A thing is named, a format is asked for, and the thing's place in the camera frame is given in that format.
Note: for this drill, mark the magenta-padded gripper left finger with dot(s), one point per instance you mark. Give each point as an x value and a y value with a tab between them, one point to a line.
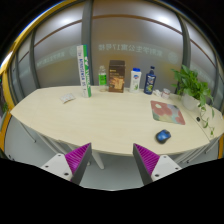
78	158

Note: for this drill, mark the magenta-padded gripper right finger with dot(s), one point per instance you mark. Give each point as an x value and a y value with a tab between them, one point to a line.
146	160

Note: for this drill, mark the blue computer mouse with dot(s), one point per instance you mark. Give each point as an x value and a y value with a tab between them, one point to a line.
163	136

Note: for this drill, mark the floral print mouse pad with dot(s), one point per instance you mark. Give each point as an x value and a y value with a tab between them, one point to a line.
166	112

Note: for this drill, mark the small white packet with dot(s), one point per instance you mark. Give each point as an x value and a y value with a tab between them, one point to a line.
67	97

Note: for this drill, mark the small black round cap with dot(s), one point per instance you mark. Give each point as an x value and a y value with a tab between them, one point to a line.
198	118

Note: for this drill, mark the crumpled white tissue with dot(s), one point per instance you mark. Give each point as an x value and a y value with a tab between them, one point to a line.
157	92

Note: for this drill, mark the small white jar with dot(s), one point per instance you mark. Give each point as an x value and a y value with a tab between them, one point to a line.
165	93

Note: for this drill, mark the dark blue shampoo bottle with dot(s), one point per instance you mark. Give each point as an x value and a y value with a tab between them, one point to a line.
150	81

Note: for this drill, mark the white shampoo bottle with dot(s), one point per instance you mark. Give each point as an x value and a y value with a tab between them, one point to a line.
135	80

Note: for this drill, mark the clear bottle with green label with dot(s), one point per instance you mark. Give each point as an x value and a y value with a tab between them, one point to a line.
102	79

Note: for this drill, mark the green plant in white pot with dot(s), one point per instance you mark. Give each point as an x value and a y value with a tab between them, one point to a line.
191	86

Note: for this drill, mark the white green shuttlecock tube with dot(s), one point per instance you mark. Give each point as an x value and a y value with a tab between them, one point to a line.
84	70

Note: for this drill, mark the brown carton box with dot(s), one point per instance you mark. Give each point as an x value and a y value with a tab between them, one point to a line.
116	76

